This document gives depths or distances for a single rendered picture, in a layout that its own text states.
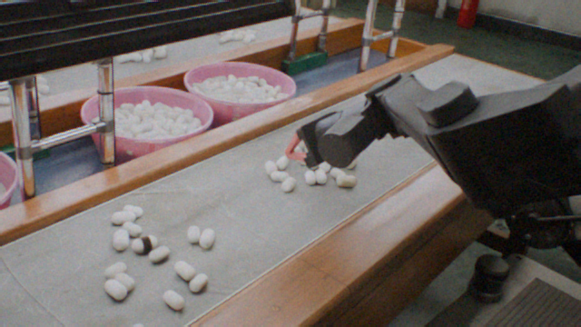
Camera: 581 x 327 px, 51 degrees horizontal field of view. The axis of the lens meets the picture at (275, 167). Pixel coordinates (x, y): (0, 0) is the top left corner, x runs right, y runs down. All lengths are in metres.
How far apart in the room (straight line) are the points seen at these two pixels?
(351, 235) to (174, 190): 0.32
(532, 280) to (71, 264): 1.01
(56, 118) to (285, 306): 0.71
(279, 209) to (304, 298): 0.25
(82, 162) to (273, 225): 0.47
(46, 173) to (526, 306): 1.02
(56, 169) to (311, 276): 0.62
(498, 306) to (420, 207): 0.40
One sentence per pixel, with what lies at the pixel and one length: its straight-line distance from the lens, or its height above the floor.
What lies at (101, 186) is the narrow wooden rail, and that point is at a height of 0.76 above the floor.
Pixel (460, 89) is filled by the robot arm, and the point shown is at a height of 1.13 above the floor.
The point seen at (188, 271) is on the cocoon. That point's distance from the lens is 0.86.
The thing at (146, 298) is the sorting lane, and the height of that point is 0.74.
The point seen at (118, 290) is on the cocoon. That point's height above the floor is 0.76.
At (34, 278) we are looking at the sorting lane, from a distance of 0.90.
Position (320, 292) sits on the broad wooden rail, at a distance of 0.84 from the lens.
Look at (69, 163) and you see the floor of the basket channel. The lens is 1.29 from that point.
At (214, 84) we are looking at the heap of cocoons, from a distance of 1.51.
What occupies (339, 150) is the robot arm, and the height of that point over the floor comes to 0.92.
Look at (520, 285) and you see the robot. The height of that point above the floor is 0.47.
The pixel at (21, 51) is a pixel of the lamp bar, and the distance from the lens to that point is 0.71.
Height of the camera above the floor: 1.30
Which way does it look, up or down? 29 degrees down
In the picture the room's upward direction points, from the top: 7 degrees clockwise
